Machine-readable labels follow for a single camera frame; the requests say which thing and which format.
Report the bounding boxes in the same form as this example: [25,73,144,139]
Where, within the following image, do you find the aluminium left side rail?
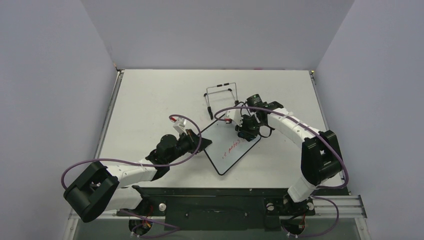
[94,69,125,159]

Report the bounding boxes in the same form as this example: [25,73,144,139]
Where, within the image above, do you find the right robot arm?
[225,94,343,214]

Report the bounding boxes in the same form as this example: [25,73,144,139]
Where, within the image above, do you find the small whiteboard black frame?
[201,120,262,176]

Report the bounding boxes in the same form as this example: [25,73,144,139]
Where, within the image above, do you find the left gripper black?
[166,129,213,165]

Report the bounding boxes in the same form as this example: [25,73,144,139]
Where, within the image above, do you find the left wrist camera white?
[170,116,187,135]

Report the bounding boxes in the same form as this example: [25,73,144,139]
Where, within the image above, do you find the blue whiteboard eraser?
[237,131,257,142]

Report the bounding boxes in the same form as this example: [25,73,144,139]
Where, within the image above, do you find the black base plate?
[118,187,327,233]

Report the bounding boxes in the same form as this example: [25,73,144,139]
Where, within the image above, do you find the wire whiteboard stand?
[203,82,240,120]

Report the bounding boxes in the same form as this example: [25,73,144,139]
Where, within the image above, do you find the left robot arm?
[63,129,213,223]

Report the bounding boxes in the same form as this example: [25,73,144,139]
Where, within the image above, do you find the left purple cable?
[60,114,203,239]

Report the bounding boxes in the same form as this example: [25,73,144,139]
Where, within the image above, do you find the aluminium right side rail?
[308,70,330,130]

